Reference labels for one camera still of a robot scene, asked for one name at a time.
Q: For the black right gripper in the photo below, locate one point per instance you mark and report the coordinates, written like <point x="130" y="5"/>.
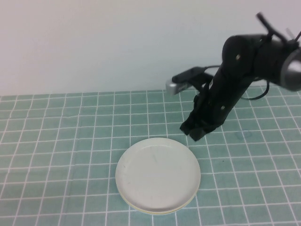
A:
<point x="218" y="103"/>

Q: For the white plastic plate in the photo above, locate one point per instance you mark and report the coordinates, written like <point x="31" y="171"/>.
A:
<point x="157" y="174"/>

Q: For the yellow plastic plate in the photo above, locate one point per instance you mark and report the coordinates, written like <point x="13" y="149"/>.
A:
<point x="152" y="213"/>

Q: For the green checked tablecloth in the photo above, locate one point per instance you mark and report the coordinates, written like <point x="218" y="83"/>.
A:
<point x="70" y="141"/>

